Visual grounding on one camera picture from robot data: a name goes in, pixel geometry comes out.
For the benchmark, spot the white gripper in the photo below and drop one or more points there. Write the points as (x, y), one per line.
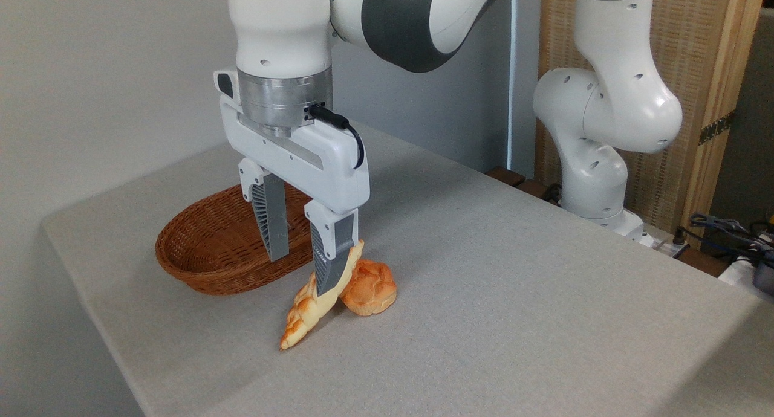
(314, 157)

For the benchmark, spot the long twisted bread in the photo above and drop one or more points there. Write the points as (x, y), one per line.
(305, 311)

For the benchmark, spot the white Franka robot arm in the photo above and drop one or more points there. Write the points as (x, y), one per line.
(278, 30)

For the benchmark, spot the round orange bread bun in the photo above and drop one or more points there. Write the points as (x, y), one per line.
(372, 287)

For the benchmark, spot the brown wicker basket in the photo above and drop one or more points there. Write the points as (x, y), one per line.
(208, 248)

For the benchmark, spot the dark wooden bench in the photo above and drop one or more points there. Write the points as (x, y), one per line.
(514, 178)

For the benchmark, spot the black power plug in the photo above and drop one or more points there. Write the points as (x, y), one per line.
(680, 235)

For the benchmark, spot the brass screen hinge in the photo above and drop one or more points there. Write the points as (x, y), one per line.
(716, 128)

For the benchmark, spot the wooden woven folding screen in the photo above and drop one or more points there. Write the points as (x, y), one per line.
(695, 48)

